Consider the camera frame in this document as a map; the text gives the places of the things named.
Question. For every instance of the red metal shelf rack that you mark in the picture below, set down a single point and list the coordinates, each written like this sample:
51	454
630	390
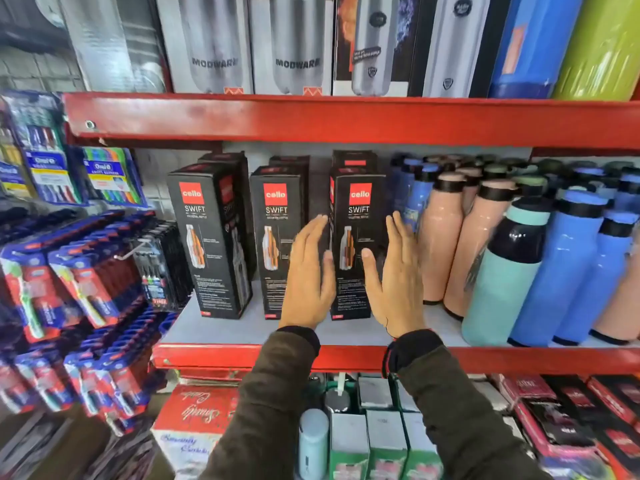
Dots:
350	119

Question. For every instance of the stack of red black packets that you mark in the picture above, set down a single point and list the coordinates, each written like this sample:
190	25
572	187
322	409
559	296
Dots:
575	419

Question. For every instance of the peach water bottle black cap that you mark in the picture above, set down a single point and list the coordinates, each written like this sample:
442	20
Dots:
472	244
622	314
471	187
440	234

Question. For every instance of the person's left thumb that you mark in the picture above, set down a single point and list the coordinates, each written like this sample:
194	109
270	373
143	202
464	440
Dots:
330	274

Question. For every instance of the person's right thumb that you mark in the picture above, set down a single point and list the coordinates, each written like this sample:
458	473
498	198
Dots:
371	274

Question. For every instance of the row of black bottle boxes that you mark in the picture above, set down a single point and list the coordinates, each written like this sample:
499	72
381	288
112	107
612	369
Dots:
215	234

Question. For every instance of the white steel bottle box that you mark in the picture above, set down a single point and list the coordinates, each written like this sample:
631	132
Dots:
210	39
295	39

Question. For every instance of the black flame print bottle box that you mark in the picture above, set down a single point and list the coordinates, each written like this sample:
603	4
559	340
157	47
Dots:
372	44

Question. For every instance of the hanging blue toothbrush packs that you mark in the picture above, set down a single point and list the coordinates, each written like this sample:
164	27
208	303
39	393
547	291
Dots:
42	154

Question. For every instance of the teal bottle navy sleeve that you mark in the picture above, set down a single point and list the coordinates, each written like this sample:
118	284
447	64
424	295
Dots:
505	279

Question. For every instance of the pale blue bottle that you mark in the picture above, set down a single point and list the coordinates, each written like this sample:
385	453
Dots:
314	444

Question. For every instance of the person's right hand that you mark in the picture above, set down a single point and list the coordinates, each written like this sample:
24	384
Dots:
402	294

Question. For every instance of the person's right middle finger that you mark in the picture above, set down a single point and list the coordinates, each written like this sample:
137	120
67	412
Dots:
405	244

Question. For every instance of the dark lidded jar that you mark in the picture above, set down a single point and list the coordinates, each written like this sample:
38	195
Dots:
337	402

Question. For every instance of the person's right forearm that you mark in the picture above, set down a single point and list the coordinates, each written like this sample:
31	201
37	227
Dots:
450	414

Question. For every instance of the row of blue water bottles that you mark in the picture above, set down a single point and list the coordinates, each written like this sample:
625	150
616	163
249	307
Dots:
560	274

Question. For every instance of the person's left middle finger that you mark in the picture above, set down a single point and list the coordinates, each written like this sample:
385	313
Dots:
310	244

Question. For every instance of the black bottle carton red label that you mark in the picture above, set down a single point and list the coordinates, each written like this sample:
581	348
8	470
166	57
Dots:
355	214

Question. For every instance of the person's left hand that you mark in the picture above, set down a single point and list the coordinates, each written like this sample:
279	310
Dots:
305	284

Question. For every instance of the row of black toothbrush packs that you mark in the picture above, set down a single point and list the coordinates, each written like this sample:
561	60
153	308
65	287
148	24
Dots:
160	269

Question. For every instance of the rack of red-blue toothbrush packs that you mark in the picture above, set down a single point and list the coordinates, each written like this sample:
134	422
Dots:
75	304

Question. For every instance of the group of white green boxes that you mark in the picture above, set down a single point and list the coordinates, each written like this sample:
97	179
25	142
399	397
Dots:
385	434

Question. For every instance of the pile of dark blister packs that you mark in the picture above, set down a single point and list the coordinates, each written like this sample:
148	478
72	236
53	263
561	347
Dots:
75	449

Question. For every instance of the metal display hook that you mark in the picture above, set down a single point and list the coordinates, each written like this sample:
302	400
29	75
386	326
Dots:
131	250

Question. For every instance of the red white cardboard carton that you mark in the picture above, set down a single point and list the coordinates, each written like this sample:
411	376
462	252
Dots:
192	424

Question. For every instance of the person's left little finger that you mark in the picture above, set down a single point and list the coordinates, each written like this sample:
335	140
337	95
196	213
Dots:
292	259

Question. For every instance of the person's left forearm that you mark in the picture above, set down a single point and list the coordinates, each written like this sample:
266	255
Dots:
265	409

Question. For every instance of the green blue toothbrush pack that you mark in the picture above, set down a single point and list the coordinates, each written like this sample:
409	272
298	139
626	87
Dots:
114	177

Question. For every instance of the large green flask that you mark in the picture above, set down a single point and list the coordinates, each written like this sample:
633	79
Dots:
602	49

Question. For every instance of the large blue flask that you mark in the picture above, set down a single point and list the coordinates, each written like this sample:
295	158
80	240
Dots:
535	44

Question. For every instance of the person's right little finger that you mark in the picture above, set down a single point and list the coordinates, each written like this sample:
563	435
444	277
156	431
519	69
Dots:
421	262

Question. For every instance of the black steel bottle box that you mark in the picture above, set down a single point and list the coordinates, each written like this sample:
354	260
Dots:
455	44

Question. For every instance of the row of dark-capped bottles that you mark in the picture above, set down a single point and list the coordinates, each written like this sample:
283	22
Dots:
525	169

